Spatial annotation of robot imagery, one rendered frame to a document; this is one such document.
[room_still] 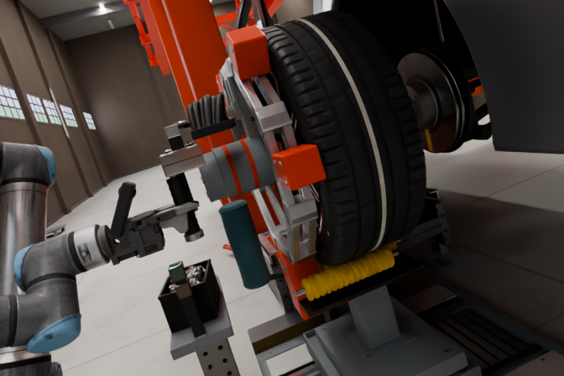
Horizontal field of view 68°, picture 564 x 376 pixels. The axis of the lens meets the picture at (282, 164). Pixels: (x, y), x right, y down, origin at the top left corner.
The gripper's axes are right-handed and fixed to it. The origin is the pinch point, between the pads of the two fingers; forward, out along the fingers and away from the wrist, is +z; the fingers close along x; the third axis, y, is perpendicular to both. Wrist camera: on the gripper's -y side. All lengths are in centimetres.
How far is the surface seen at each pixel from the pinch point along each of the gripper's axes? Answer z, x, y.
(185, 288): -9.2, -15.1, 23.3
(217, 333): -5.2, -15.4, 38.5
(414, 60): 75, -20, -16
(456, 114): 75, -6, 2
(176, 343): -16.4, -18.0, 37.9
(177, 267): -9.3, -15.1, 17.3
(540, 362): 76, 2, 75
